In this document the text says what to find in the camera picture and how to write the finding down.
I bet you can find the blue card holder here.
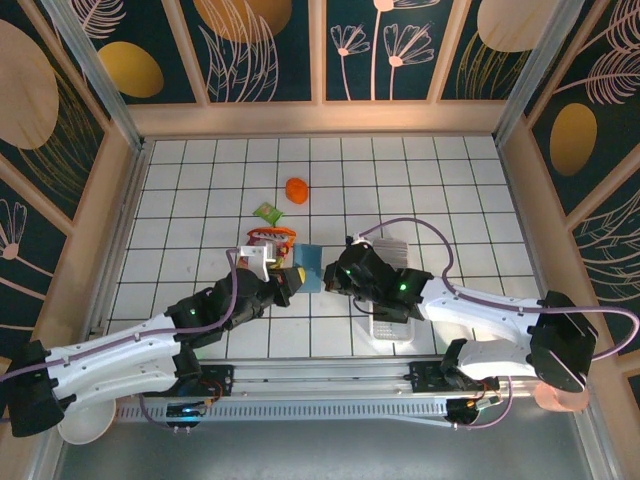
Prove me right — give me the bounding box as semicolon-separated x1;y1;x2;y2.
291;243;324;295

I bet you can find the stack of plastic cards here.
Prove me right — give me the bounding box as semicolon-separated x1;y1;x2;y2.
373;239;409;269

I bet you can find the fruit candy bag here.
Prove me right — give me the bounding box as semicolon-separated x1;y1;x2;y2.
247;226;297;274

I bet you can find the white plastic basket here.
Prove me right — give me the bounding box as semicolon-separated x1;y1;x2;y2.
367;237;417;345

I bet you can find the green snack packet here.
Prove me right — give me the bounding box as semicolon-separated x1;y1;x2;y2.
252;201;285;225

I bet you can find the orange toy fruit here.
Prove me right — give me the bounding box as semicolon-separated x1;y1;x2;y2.
285;177;310;205

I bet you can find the black controller box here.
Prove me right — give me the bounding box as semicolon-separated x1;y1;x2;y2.
166;399;207;432
446;398;484;431

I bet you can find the white bowl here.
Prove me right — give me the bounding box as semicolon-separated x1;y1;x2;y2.
57;401;115;445

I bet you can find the pink plastic cup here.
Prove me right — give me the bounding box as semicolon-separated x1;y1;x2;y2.
533;382;590;414

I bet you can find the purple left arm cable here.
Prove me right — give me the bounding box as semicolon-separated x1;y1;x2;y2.
0;248;251;384

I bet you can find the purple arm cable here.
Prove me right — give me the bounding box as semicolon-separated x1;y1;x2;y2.
0;248;251;384
352;217;640;361

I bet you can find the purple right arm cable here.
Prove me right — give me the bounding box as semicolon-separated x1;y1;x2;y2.
352;217;640;361

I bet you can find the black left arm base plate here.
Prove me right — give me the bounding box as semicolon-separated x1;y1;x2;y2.
197;363;236;399

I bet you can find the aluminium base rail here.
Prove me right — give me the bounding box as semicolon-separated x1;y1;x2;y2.
199;360;539;401

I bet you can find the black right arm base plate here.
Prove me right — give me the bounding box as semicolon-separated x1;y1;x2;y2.
408;360;501;401

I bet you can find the slotted grey cable duct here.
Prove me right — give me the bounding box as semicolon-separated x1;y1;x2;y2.
114;398;451;426

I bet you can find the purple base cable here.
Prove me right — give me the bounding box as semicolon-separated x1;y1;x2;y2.
452;374;514;432
138;393;177;432

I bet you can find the aluminium side rail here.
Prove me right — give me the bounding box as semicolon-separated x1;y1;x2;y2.
497;142;564;354
87;142;149;351

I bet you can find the aluminium corner post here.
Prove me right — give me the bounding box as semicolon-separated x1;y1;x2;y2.
39;0;147;154
492;0;587;147

